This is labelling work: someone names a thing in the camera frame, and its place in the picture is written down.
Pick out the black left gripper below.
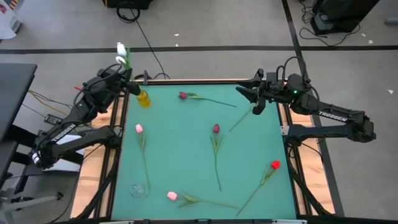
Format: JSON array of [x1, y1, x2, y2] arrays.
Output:
[[107, 68, 141, 96]]

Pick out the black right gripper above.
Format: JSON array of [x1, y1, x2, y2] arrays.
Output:
[[235, 68, 285, 116]]

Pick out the pink artificial tulip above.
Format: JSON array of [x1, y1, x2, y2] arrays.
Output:
[[135, 123, 152, 191], [166, 190, 239, 210]]

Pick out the dark red artificial tulip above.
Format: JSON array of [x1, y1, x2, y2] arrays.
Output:
[[178, 91, 238, 108], [210, 123, 223, 192]]

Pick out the yellow glass vase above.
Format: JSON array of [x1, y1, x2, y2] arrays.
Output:
[[136, 89, 152, 109]]

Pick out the clear glass vase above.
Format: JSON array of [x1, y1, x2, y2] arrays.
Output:
[[129, 184, 149, 199]]

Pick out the black floor equipment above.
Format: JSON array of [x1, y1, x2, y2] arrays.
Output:
[[102, 0, 155, 10]]

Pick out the small black power adapter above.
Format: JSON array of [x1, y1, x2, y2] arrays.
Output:
[[44, 114, 63, 125]]

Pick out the black equipment case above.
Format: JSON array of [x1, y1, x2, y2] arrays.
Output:
[[310, 0, 381, 35]]

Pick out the black desk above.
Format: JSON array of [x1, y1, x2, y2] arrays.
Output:
[[0, 63, 85, 190]]

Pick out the grey chair base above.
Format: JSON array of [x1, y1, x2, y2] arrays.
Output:
[[0, 186, 65, 224]]

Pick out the long black floor cable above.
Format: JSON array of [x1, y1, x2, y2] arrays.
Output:
[[116, 0, 171, 80]]

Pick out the black aluminium table frame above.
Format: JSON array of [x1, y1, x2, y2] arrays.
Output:
[[70, 77, 346, 224]]

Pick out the tangled black cables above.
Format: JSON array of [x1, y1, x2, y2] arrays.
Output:
[[298, 0, 362, 47]]

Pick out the orange and yellow cables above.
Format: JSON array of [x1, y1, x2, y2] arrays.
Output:
[[27, 89, 74, 116]]

